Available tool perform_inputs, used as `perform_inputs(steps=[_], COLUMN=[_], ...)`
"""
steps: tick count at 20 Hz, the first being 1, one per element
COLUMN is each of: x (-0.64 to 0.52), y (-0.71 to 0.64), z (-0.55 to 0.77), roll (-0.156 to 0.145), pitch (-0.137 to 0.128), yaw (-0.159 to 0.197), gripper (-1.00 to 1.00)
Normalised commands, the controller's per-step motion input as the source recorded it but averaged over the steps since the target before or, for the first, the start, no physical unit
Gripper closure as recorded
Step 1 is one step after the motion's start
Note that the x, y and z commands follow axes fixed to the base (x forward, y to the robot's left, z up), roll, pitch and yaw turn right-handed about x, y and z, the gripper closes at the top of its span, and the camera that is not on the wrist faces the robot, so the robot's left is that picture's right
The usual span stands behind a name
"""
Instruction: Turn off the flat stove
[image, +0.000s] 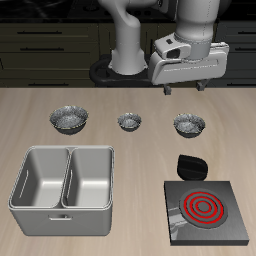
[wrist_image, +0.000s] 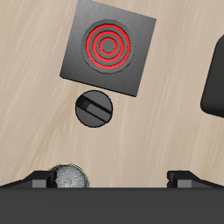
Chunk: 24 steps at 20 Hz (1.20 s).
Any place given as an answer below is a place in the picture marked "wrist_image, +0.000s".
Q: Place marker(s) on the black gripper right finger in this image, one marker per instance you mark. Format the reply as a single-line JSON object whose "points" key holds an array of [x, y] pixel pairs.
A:
{"points": [[183, 179]]}

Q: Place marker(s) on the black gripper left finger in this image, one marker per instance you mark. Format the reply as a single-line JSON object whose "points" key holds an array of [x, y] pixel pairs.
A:
{"points": [[40, 179]]}

